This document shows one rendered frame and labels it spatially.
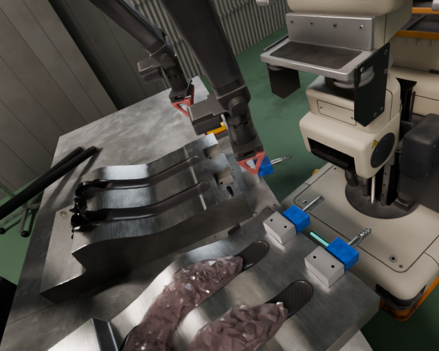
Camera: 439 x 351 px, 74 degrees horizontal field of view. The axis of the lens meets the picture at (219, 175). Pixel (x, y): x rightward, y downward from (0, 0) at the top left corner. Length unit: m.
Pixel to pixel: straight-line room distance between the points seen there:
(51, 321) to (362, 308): 0.64
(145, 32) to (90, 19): 2.19
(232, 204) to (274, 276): 0.18
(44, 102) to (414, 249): 2.87
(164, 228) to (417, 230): 0.95
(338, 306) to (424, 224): 0.85
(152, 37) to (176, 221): 0.50
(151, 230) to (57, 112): 2.54
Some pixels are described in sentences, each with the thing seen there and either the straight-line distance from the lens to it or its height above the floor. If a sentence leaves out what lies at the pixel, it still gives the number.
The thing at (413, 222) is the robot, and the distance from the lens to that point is 1.32.
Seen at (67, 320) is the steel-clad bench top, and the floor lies 0.80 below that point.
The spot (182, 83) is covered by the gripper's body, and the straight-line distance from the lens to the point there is 1.00.
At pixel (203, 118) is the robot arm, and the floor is 1.04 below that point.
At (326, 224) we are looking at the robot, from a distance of 1.29.
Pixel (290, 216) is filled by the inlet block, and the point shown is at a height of 0.87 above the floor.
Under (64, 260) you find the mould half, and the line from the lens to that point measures 0.80.
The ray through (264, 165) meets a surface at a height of 0.84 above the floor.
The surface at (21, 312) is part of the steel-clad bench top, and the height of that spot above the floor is 0.80.
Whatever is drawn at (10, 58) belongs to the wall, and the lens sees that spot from 3.00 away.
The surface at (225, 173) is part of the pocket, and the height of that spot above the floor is 0.87.
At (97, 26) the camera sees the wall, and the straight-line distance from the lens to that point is 3.06.
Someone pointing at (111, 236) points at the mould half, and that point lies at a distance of 0.65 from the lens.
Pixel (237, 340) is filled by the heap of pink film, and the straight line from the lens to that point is 0.45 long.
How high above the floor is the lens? 1.34
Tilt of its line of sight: 41 degrees down
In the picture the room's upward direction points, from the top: 24 degrees counter-clockwise
